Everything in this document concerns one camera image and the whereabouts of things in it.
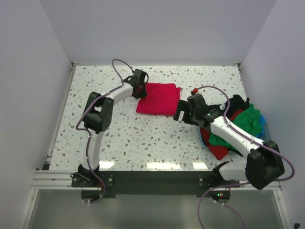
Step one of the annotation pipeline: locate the pink red t-shirt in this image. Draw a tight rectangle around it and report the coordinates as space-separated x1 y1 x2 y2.
136 83 181 116

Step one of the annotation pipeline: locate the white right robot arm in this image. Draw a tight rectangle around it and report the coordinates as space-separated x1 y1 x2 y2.
173 94 285 190

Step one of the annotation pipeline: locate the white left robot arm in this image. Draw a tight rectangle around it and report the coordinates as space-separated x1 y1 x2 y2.
76 69 149 187

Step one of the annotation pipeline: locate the black t-shirt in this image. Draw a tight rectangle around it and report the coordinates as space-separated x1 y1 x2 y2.
208 94 250 117

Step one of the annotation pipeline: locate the dark red t-shirt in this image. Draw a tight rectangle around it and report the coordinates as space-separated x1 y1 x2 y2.
200 109 241 161

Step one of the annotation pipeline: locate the blue plastic laundry basket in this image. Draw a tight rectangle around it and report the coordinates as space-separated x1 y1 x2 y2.
196 114 271 153

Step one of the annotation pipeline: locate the green t-shirt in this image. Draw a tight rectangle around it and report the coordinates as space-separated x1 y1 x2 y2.
206 103 263 148

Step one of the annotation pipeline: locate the blue t-shirt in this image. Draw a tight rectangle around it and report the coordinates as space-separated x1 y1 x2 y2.
256 115 266 138

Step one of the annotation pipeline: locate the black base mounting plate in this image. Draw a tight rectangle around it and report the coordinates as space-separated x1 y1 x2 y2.
70 171 238 199

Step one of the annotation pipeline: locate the aluminium frame rail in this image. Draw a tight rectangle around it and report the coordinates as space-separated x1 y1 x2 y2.
31 168 283 190

